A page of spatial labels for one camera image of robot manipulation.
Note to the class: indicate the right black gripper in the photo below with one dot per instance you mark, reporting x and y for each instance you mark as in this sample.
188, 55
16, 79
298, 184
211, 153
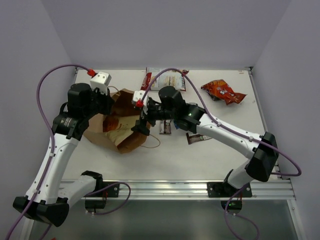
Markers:
141, 124

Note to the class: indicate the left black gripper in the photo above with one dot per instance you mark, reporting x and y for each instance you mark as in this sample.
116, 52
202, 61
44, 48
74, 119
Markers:
105, 101

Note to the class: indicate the cream snack packet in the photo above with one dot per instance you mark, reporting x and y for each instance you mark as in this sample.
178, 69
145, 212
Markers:
118, 128

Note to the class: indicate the brown M&M's packet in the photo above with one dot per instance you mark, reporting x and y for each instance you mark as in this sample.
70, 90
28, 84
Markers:
165, 127
194, 138

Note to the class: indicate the brown paper bag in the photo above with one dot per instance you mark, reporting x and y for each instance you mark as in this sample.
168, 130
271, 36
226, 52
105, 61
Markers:
122, 107

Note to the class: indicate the red snack packet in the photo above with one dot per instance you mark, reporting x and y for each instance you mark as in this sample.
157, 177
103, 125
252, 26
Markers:
169, 78

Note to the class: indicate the orange red chips bag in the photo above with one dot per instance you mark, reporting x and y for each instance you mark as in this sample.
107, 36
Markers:
219, 90

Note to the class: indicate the blue snack bag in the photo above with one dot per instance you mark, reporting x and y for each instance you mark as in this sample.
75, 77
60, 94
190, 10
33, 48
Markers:
175, 125

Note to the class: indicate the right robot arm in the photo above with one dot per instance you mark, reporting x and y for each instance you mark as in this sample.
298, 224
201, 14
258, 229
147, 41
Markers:
259, 150

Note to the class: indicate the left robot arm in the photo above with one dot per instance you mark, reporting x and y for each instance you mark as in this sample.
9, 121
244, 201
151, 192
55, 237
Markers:
44, 201

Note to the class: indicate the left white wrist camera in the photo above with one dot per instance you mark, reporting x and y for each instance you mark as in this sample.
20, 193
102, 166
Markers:
99, 81

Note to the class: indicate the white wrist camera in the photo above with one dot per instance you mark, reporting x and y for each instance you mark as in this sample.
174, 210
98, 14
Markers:
99, 81
140, 100

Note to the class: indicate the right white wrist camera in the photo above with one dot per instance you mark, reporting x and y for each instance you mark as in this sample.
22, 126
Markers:
140, 100

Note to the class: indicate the aluminium mounting rail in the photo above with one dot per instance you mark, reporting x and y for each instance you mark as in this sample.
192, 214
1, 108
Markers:
198, 190

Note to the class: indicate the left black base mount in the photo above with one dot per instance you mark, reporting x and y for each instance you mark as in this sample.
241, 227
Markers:
98, 200

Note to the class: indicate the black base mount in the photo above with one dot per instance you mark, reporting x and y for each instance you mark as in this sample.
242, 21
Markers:
98, 200
220, 190

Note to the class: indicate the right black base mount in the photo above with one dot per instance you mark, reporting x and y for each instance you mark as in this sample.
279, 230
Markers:
220, 190

